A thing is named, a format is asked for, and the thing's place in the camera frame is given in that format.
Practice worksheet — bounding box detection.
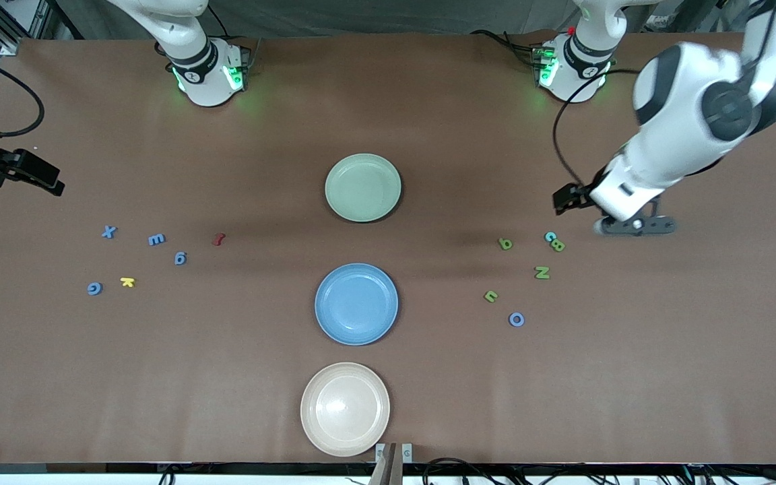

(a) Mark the pale green plate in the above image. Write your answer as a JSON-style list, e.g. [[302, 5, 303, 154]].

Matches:
[[325, 154, 403, 223]]

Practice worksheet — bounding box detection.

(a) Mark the blue plate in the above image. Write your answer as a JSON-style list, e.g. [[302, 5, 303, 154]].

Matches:
[[315, 263, 399, 347]]

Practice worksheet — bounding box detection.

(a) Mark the beige plate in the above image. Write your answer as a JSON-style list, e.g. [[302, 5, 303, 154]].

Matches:
[[300, 362, 391, 458]]

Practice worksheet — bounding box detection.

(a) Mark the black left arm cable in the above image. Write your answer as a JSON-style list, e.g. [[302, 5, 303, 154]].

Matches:
[[552, 67, 639, 196]]

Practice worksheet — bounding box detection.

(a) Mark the aluminium frame profile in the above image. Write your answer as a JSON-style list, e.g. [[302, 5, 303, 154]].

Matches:
[[0, 0, 45, 56]]

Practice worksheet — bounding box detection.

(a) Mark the black left base cable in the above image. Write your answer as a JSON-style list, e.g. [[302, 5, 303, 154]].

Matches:
[[470, 29, 544, 68]]

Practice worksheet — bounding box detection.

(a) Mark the black looped floor cable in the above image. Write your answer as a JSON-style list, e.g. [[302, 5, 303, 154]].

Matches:
[[422, 457, 496, 485]]

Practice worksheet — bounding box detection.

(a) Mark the metal mount bracket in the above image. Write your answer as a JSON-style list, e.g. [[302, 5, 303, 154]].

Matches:
[[369, 442, 414, 485]]

